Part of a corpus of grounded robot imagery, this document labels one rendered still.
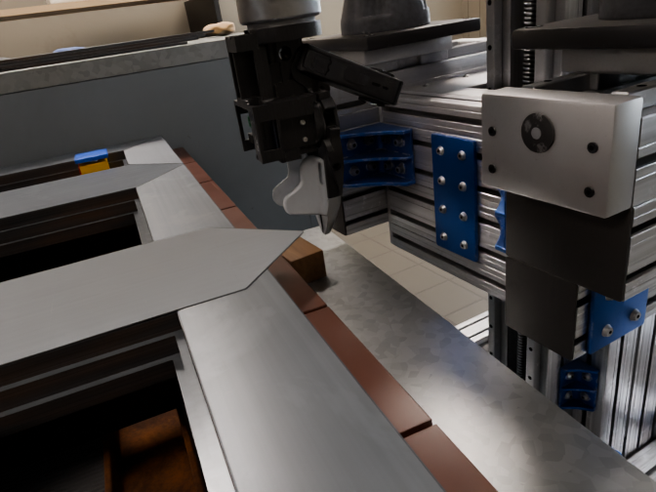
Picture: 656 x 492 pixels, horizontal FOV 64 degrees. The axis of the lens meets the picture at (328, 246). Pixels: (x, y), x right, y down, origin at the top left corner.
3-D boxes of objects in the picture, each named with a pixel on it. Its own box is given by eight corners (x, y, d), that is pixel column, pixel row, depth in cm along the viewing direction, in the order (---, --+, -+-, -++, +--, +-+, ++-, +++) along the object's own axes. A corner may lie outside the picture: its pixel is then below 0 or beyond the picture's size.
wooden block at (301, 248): (327, 276, 87) (323, 249, 85) (296, 289, 85) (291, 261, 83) (299, 258, 96) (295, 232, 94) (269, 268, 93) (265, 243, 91)
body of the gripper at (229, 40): (243, 156, 55) (219, 33, 50) (319, 140, 58) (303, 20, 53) (265, 172, 48) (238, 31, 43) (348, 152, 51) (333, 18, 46)
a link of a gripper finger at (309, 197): (285, 244, 56) (270, 159, 52) (336, 229, 58) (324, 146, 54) (295, 254, 53) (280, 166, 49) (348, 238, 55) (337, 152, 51)
